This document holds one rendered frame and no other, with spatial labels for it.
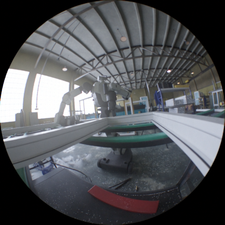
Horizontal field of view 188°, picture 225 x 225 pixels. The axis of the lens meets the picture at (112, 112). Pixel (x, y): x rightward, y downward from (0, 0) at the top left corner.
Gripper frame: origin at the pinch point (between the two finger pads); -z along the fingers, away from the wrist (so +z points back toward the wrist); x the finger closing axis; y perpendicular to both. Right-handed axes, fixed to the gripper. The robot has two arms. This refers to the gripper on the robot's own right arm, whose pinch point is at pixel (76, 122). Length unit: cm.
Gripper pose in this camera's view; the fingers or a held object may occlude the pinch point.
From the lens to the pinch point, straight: 65.7
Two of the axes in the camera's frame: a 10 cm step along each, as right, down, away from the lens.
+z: -10.0, 0.1, 0.2
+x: -0.1, -9.4, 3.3
